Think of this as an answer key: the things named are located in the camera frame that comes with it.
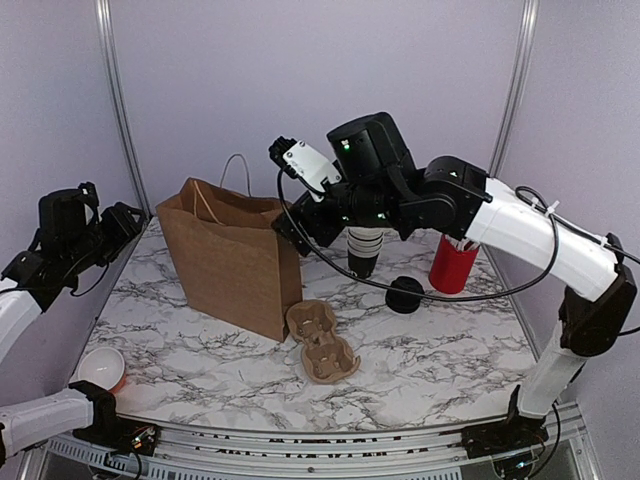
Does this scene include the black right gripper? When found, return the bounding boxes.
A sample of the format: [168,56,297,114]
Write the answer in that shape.
[272,178,409,255]

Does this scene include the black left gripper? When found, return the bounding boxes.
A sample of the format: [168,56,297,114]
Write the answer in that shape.
[62,201,145,276]

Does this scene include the brown paper bag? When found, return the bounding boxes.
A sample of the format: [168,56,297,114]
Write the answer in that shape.
[156,178,302,342]

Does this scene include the cardboard cup carrier tray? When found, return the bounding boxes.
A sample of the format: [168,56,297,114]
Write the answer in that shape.
[286,300,361,384]

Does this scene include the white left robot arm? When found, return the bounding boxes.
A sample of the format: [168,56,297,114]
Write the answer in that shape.
[1,182,148,461]

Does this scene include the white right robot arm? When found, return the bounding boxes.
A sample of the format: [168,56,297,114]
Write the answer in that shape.
[269,112,638,448]

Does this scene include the stack of paper coffee cups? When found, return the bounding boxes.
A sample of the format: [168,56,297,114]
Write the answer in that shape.
[347,226,384,279]

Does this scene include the stack of black lids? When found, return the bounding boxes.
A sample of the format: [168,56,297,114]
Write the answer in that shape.
[385,276,425,314]

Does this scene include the orange white bowl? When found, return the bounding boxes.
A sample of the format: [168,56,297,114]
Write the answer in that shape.
[73,346,126,394]

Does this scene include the red utensil cup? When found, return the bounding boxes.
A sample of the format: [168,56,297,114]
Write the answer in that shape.
[429,235,480,295]

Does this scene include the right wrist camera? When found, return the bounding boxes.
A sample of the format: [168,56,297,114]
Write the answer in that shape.
[268,136,342,202]

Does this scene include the left aluminium frame post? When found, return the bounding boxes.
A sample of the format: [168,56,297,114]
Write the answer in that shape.
[94,0,152,217]

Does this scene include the aluminium frame post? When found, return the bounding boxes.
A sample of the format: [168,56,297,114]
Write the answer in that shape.
[489,0,540,177]
[94,0,152,217]

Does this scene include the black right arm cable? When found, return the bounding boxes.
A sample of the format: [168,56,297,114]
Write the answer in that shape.
[277,167,640,336]

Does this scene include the right aluminium frame post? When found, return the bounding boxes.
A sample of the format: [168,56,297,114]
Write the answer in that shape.
[489,0,540,177]

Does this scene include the front aluminium rail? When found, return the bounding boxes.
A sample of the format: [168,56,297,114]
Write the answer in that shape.
[18,404,602,479]

